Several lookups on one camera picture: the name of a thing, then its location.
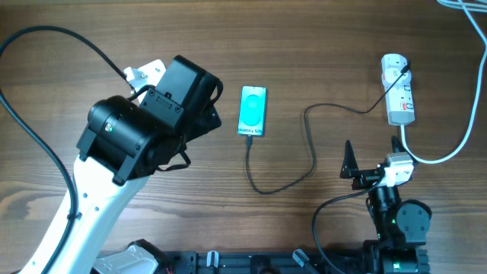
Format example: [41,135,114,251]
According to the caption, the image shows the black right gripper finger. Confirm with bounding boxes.
[391,135,407,153]
[339,140,359,179]

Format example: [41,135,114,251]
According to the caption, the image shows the black charging cable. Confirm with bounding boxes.
[244,60,412,196]

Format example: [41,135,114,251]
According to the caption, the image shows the blue screen smartphone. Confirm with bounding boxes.
[237,86,267,136]

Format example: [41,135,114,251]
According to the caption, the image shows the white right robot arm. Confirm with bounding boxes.
[340,137,432,273]

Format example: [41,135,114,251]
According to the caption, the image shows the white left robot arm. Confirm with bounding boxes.
[23,56,223,273]

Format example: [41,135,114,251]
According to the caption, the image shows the white charger adapter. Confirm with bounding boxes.
[382,67,412,89]

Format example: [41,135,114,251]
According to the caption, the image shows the white power strip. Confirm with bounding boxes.
[381,53,415,126]

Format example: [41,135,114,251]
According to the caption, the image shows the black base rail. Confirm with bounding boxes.
[91,249,431,274]

